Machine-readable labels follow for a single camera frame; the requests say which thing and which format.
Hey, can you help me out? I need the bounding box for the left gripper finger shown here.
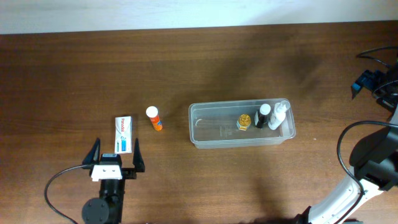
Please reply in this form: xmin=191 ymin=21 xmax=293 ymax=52
xmin=132 ymin=138 xmax=145 ymax=172
xmin=81 ymin=138 xmax=101 ymax=165

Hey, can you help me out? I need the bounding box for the white Panadol box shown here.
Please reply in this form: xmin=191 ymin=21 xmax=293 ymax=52
xmin=114 ymin=116 xmax=132 ymax=154

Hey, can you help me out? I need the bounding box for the orange tube white cap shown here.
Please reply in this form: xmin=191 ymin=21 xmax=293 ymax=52
xmin=146 ymin=106 xmax=163 ymax=131

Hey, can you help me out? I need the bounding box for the white plastic bottle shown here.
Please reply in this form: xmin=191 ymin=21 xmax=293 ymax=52
xmin=267 ymin=100 xmax=290 ymax=130

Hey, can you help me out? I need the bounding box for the dark bottle white cap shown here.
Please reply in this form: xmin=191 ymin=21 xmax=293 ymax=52
xmin=254 ymin=103 xmax=271 ymax=129

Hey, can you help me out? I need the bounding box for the small jar gold lid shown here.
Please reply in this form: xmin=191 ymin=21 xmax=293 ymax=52
xmin=236 ymin=114 xmax=251 ymax=131

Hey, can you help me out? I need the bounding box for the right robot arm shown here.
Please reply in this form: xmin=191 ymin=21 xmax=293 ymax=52
xmin=294 ymin=65 xmax=397 ymax=223

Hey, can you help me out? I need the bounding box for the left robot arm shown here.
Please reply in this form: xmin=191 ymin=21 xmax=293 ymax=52
xmin=81 ymin=139 xmax=146 ymax=224

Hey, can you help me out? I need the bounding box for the clear plastic container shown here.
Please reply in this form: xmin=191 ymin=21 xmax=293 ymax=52
xmin=188 ymin=98 xmax=296 ymax=149

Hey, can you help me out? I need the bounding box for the left black cable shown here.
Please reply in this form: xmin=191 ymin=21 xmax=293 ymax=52
xmin=44 ymin=164 xmax=93 ymax=224

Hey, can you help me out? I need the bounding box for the black cable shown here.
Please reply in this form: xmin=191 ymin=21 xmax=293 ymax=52
xmin=44 ymin=164 xmax=93 ymax=224
xmin=336 ymin=45 xmax=398 ymax=224

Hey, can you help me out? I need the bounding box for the right black cable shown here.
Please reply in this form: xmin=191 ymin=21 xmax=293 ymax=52
xmin=336 ymin=45 xmax=398 ymax=224

